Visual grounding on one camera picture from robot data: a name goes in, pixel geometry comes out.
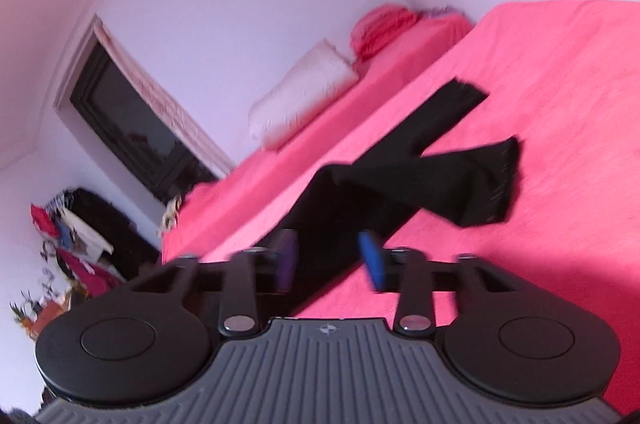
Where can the white pillow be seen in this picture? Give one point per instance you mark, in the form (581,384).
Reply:
(316,80)

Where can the near bed pink cover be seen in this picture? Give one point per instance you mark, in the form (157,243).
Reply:
(563,77)

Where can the light patterned curtain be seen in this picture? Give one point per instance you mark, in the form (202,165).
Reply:
(163,105)

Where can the folded pink blanket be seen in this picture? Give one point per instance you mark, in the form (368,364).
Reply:
(379,27)

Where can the bed pink cover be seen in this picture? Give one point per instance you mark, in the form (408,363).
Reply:
(211,212)
(563,77)

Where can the beige cloth on bed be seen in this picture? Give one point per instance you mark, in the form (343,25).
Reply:
(169,218)

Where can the dark window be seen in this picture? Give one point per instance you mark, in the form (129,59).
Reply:
(132,131)

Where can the wooden shelf with items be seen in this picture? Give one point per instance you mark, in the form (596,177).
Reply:
(33,318)

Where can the pile of hanging clothes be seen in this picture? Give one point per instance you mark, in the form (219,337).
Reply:
(92,242)

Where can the black pants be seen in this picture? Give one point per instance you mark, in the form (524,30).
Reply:
(382,189)

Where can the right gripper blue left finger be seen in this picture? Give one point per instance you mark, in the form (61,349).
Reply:
(283,251)

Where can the far bed pink cover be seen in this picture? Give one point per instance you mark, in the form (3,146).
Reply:
(211,212)

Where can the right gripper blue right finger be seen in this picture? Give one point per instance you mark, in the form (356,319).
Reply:
(374,256)

